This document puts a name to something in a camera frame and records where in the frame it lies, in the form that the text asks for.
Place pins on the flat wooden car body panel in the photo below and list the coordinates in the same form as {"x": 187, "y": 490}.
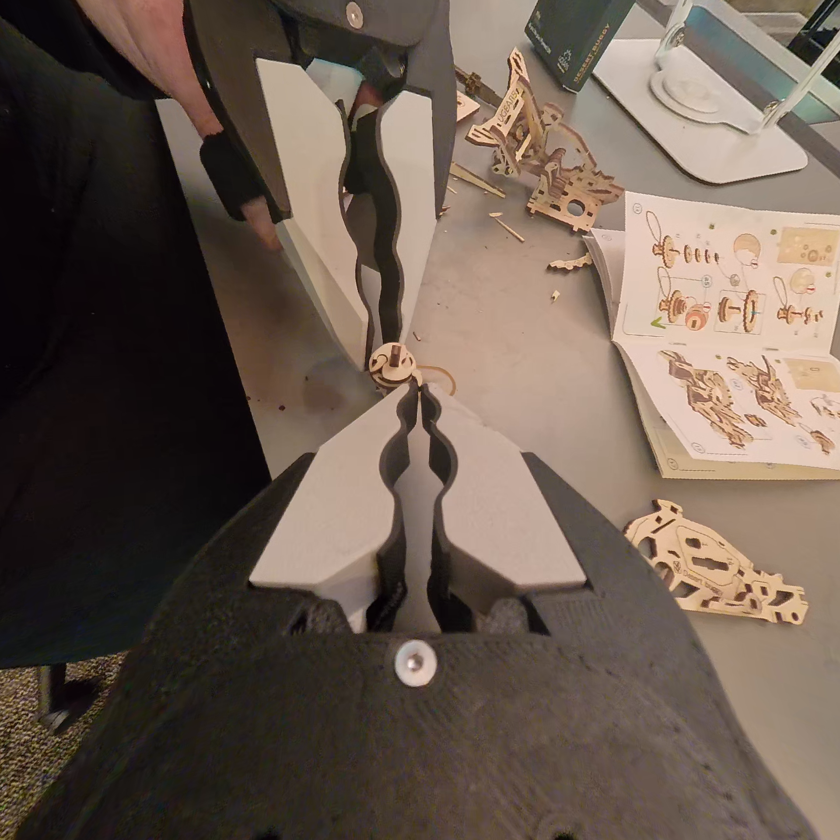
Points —
{"x": 663, "y": 558}

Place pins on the white document stand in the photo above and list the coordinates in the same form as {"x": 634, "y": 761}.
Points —
{"x": 741, "y": 151}

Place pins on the triangular wooden plate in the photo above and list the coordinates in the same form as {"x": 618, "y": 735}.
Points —
{"x": 467, "y": 107}

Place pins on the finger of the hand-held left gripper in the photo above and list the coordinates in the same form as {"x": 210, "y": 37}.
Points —
{"x": 308, "y": 164}
{"x": 417, "y": 164}

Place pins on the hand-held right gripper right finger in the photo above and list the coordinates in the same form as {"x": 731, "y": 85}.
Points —
{"x": 512, "y": 525}

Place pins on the open instruction booklet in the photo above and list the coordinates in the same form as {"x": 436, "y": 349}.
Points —
{"x": 722, "y": 315}

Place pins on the partly built wooden model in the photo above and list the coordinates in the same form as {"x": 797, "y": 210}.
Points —
{"x": 558, "y": 197}

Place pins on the thin wooden stick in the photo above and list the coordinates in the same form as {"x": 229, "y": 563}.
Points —
{"x": 506, "y": 228}

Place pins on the person's left hand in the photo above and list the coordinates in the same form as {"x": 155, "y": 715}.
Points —
{"x": 164, "y": 46}

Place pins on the dark green model box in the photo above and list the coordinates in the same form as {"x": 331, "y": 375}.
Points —
{"x": 571, "y": 46}

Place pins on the long wooden wedge piece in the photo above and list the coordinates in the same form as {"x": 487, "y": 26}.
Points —
{"x": 476, "y": 180}

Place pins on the wavy wooden strip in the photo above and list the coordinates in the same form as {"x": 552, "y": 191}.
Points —
{"x": 569, "y": 264}

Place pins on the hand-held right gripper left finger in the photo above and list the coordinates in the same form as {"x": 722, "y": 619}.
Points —
{"x": 328, "y": 525}

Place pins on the wooden hub disc part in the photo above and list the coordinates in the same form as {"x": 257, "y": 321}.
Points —
{"x": 392, "y": 367}

